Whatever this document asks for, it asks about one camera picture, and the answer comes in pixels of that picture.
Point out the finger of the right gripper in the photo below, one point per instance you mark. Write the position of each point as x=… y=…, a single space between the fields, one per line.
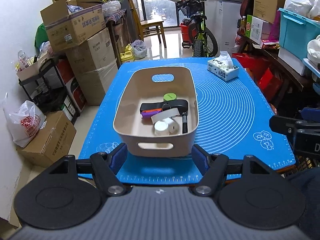
x=283 y=125
x=310 y=114

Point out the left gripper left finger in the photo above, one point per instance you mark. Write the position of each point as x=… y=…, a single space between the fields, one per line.
x=105 y=168

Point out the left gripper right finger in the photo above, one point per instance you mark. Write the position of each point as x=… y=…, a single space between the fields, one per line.
x=213 y=169

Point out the beige plastic storage bin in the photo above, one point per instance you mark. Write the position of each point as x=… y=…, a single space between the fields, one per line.
x=148 y=86

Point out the black marker pen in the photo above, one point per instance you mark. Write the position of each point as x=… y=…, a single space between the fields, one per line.
x=184 y=123

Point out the white charger adapter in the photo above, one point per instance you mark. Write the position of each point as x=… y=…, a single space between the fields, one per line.
x=172 y=125

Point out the white pill bottle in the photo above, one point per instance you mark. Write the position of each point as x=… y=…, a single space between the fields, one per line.
x=161 y=128

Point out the purple orange utility knife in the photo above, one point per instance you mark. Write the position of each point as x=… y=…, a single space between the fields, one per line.
x=147 y=114

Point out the black rectangular case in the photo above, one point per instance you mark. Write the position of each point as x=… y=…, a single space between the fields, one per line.
x=181 y=104

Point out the white tape roll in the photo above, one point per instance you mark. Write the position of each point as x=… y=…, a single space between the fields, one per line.
x=165 y=114

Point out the blue silicone baking mat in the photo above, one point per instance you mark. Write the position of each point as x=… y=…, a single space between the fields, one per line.
x=234 y=120

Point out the cardboard box on floor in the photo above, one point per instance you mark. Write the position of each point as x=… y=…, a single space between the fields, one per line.
x=52 y=142

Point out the red white appliance box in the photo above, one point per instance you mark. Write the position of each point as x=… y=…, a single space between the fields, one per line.
x=71 y=84

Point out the teal plastic storage crate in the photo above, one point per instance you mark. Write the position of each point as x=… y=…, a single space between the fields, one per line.
x=296 y=31

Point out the white tissue box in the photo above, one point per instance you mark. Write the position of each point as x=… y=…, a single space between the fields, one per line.
x=223 y=67

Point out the white red plastic bag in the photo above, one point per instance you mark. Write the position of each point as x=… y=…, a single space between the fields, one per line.
x=24 y=122

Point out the black metal shelf rack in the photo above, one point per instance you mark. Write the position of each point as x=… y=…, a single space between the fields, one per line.
x=46 y=88

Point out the green white product box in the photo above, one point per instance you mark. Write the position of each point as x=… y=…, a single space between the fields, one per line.
x=254 y=28

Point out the stacked cardboard boxes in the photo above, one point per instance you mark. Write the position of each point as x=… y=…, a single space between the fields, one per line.
x=94 y=66

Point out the yellow oil jug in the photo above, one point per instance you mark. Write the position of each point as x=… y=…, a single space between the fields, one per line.
x=128 y=55

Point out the green black bicycle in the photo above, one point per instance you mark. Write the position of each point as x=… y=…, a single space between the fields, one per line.
x=195 y=33

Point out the white refrigerator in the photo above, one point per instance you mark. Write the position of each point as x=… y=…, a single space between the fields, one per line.
x=222 y=21

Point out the open cardboard box top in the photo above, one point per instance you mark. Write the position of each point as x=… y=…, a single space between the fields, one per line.
x=70 y=23

